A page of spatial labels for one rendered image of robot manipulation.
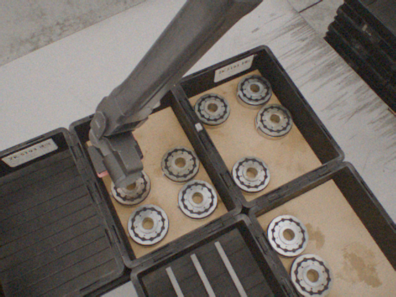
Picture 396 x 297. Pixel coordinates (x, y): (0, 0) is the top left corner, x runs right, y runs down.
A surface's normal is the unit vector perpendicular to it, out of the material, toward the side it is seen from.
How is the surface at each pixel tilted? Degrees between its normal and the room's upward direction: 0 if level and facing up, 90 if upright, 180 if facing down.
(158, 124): 0
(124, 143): 29
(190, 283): 0
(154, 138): 0
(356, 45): 90
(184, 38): 62
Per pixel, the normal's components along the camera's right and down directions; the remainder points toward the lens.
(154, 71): -0.69, 0.29
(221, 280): 0.04, -0.39
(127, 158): 0.52, -0.45
